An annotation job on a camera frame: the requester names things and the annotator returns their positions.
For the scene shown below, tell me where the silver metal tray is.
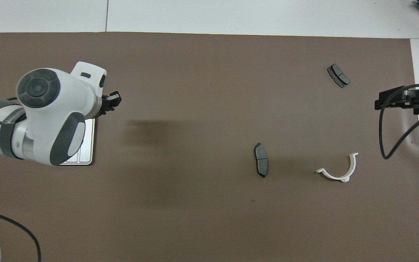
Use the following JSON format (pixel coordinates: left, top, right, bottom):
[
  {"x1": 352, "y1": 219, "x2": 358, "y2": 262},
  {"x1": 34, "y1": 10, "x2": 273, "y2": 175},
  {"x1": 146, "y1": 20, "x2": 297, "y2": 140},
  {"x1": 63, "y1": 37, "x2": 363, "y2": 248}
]
[{"x1": 59, "y1": 117, "x2": 96, "y2": 166}]

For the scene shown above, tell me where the dark grey brake pad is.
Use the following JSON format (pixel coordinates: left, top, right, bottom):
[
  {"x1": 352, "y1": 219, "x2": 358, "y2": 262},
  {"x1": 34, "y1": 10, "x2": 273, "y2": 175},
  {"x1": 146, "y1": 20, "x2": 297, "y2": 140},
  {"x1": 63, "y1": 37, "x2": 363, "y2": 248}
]
[
  {"x1": 327, "y1": 64, "x2": 351, "y2": 88},
  {"x1": 254, "y1": 142, "x2": 269, "y2": 178}
]

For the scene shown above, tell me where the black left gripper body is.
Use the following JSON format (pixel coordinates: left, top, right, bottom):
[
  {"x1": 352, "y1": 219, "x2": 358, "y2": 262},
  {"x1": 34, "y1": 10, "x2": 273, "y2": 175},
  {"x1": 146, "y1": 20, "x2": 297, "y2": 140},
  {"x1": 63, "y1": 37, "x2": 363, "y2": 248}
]
[{"x1": 100, "y1": 96, "x2": 113, "y2": 117}]

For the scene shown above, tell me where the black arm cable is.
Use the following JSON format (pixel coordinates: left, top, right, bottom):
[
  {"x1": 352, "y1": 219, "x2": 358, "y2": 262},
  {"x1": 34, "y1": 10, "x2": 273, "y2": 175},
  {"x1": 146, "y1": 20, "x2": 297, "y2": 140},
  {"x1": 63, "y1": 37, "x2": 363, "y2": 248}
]
[
  {"x1": 0, "y1": 206, "x2": 42, "y2": 262},
  {"x1": 378, "y1": 83, "x2": 419, "y2": 160}
]

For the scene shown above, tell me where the white curved plastic clip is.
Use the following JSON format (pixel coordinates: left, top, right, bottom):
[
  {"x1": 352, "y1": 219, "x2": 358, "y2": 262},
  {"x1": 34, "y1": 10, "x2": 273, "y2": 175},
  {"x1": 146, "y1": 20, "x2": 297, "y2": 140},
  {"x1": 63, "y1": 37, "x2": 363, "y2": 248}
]
[{"x1": 316, "y1": 152, "x2": 359, "y2": 183}]

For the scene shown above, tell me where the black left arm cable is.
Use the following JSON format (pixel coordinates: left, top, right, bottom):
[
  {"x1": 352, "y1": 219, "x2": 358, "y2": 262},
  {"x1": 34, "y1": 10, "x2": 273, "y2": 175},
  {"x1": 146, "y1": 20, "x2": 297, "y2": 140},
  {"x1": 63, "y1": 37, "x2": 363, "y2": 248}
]
[{"x1": 0, "y1": 206, "x2": 42, "y2": 262}]

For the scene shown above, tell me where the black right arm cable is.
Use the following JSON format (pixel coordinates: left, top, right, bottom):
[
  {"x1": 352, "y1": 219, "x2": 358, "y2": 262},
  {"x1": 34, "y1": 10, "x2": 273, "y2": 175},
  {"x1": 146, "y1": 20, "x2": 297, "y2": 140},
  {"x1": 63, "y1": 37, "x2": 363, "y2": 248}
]
[{"x1": 378, "y1": 83, "x2": 419, "y2": 160}]

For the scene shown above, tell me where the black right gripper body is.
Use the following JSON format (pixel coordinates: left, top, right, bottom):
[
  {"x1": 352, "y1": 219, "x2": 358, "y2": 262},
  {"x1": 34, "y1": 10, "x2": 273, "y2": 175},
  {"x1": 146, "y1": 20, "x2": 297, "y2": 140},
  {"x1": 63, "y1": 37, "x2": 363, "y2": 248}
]
[{"x1": 403, "y1": 87, "x2": 419, "y2": 114}]

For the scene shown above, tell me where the brown table mat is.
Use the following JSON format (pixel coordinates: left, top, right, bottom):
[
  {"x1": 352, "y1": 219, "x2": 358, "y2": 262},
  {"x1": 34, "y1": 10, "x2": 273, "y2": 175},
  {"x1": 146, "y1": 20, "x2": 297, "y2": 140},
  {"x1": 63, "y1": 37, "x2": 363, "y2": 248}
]
[{"x1": 0, "y1": 32, "x2": 419, "y2": 262}]

